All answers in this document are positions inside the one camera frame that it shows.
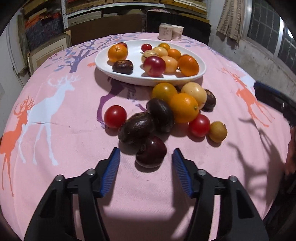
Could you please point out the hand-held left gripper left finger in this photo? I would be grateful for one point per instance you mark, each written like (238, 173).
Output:
(111, 173)

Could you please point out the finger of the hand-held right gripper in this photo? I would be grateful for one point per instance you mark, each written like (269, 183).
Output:
(277, 99)

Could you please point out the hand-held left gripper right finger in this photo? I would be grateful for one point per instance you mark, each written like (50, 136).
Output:
(181, 173)

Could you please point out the dark purple plum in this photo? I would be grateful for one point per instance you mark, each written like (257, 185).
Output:
(160, 114)
(151, 151)

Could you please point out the dark water chestnut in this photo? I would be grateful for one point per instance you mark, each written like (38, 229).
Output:
(122, 66)
(210, 100)
(136, 128)

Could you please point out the small yellow-brown fruit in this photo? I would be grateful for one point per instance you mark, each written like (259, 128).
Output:
(218, 131)

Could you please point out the orange mandarin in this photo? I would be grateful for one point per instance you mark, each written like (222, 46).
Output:
(188, 65)
(118, 52)
(183, 107)

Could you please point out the pale yellow round fruit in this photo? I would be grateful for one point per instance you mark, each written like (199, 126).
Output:
(160, 51)
(194, 93)

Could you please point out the yellow-orange round fruit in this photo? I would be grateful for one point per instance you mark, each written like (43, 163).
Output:
(164, 92)

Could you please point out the red plum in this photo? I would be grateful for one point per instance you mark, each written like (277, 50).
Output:
(154, 66)

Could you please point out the white oval plate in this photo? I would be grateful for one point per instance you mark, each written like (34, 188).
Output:
(101, 62)

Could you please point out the small orange fruit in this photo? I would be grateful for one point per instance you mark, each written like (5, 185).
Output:
(174, 54)

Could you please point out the beige brown fruit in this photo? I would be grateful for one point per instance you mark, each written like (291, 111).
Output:
(150, 54)

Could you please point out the yellow tomato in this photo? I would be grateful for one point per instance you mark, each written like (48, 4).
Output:
(164, 45)

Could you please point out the dark red cherry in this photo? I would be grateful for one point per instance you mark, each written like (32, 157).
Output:
(123, 44)

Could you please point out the small red cherry tomato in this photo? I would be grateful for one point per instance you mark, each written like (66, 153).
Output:
(146, 47)

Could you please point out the person's right hand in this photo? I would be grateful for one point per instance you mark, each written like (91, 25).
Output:
(291, 153)

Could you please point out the pink deer print tablecloth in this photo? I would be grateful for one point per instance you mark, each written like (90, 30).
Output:
(69, 139)

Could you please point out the barred window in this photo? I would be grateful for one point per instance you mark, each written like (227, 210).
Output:
(270, 27)

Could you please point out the beige checked curtain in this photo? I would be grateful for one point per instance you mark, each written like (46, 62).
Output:
(231, 18)

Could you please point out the black chair back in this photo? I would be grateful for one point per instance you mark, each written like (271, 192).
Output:
(192, 23)

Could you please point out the white paper cup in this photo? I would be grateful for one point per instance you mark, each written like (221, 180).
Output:
(177, 32)

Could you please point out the brown board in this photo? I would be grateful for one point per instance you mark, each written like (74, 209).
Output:
(106, 25)

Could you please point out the beige picture frame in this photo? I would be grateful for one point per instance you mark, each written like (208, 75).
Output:
(48, 52)

